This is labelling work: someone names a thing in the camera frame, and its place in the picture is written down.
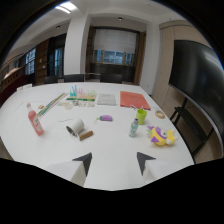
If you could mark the green cup with sticks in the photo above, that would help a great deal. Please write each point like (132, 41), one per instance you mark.
(141, 115)

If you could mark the small clear bottle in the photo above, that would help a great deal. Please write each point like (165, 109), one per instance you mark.
(133, 128)

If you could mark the black chair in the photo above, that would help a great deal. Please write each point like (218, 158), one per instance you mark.
(50, 79)
(111, 78)
(74, 77)

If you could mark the brown wooden cylinder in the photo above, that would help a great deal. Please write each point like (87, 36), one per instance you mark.
(86, 135)

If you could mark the ceiling light panel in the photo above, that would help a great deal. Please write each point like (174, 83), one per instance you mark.
(65, 7)

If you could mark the orange book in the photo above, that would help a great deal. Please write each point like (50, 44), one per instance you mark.
(134, 99)

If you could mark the black screen stand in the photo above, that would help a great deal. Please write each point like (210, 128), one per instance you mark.
(187, 121)

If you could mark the tape roll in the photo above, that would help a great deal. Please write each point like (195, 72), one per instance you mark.
(160, 114)

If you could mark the small round brown object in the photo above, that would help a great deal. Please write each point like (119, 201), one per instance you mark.
(40, 107)

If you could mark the large black screen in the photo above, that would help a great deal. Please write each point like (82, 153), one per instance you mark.
(198, 77)

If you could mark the yellow purple fish toy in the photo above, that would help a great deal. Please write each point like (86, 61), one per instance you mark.
(161, 136)

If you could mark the window with white blind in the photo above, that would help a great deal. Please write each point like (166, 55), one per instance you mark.
(114, 46)

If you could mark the printed paper strip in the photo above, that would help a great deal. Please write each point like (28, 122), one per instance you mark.
(75, 104)

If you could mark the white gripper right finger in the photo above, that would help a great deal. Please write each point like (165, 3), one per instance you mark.
(151, 167)

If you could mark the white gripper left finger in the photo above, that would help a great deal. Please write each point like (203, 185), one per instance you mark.
(75, 170)

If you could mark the colourful test tube rack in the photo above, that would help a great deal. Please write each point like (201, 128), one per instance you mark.
(82, 93)

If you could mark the long striped ruler box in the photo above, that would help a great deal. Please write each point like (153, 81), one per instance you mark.
(51, 104)

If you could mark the pink bottle white cap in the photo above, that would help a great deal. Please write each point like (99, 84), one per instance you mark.
(35, 121)

